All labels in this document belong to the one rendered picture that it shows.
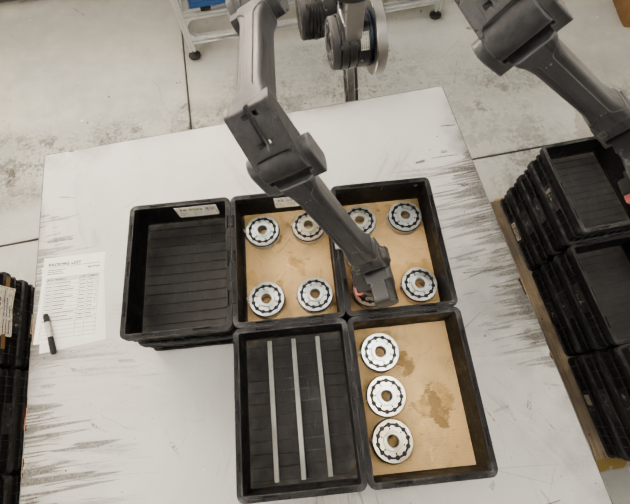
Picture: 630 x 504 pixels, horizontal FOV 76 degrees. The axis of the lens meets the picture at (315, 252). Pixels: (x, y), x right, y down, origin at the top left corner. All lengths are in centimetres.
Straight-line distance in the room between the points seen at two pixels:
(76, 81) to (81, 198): 163
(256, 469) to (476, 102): 236
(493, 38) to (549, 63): 11
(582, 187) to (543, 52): 136
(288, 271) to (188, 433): 55
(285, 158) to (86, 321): 106
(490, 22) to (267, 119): 33
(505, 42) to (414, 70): 225
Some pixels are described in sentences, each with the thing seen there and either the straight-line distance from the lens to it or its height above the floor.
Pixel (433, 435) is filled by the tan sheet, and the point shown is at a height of 83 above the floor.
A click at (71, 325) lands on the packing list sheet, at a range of 154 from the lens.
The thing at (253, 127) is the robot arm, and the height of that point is 152.
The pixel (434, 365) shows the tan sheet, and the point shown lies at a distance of 119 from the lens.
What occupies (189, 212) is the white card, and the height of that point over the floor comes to 89.
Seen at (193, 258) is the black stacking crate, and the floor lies 83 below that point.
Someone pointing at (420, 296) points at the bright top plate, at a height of 86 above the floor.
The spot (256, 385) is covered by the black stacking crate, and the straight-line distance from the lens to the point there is 117.
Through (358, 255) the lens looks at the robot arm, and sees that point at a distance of 86.
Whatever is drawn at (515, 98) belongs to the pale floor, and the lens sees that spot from 292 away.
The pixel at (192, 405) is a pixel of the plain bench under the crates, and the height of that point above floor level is 70.
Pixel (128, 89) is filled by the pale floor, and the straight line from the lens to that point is 305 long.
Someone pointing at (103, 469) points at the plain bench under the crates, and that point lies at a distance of 144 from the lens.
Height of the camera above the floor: 198
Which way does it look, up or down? 68 degrees down
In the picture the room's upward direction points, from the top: 5 degrees counter-clockwise
